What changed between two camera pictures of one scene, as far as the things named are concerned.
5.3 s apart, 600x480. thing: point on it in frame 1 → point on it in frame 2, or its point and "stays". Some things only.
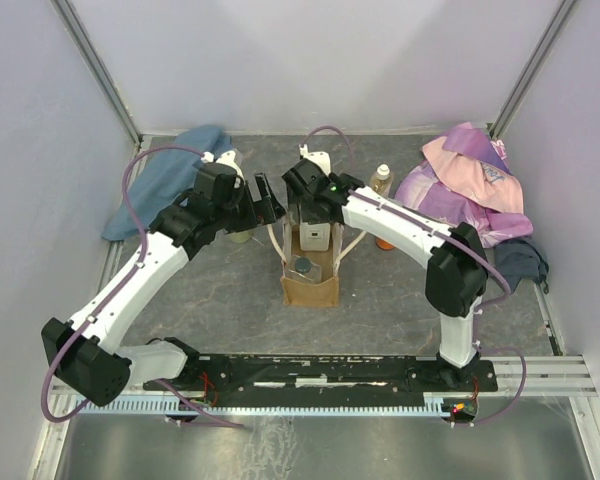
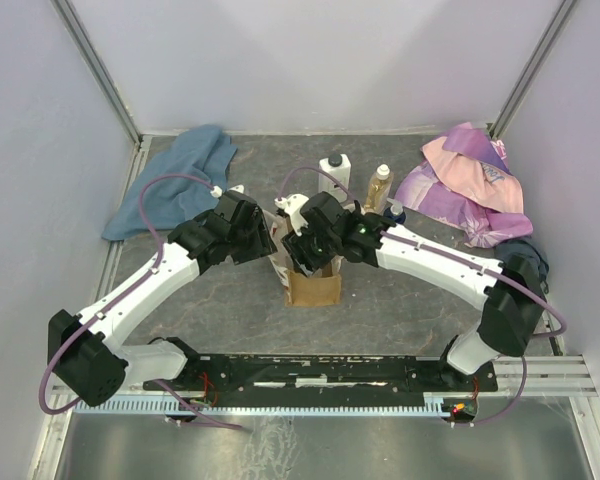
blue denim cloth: x=160 y=176 stays
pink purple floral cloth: x=464 y=179 stays
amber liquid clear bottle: x=382 y=180 stays
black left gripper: x=255 y=218 → x=263 y=243
